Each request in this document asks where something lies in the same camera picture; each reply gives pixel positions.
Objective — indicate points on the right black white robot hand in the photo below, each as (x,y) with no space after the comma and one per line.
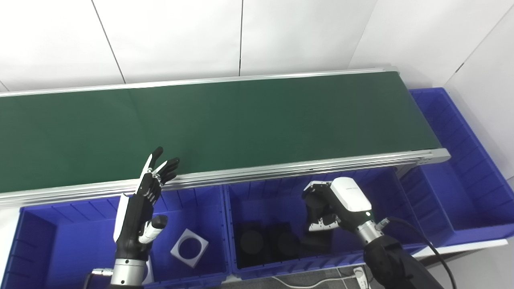
(349,200)

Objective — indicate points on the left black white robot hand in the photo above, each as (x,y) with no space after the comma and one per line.
(134,224)

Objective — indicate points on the black cylinder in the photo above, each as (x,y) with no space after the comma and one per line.
(286,243)
(251,243)
(317,243)

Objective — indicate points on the blue plastic bin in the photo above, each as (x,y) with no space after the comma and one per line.
(72,241)
(461,180)
(273,200)

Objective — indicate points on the green conveyor belt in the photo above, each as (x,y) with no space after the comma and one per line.
(281,171)
(241,120)

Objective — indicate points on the white square plate with hole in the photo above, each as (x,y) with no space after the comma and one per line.
(194,263)
(149,275)

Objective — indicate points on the white power strip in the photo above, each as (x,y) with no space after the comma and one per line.
(360,277)

